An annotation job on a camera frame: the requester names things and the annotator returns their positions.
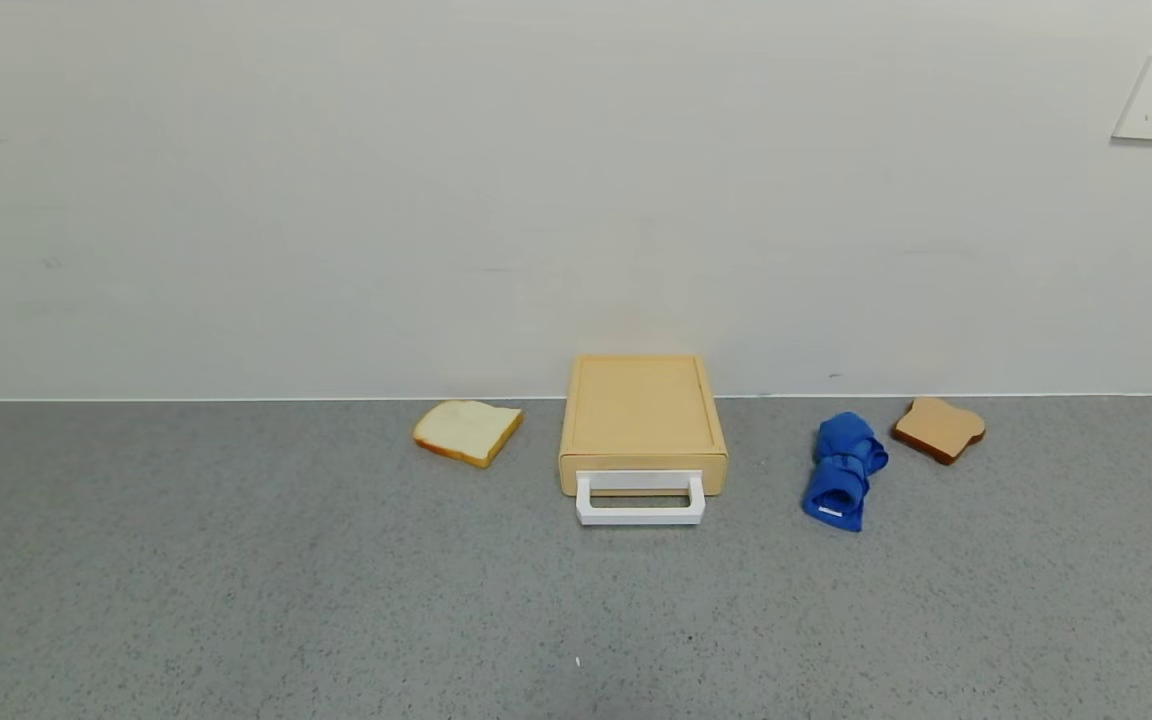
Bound blue rolled cloth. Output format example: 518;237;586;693
802;411;889;533

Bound yellow drawer with white handle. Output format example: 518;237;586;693
561;455;728;527

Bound yellow drawer cabinet housing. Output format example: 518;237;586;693
559;355;729;463

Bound brown toast slice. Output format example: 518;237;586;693
892;396;987;466

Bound white bread slice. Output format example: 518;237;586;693
413;400;524;469

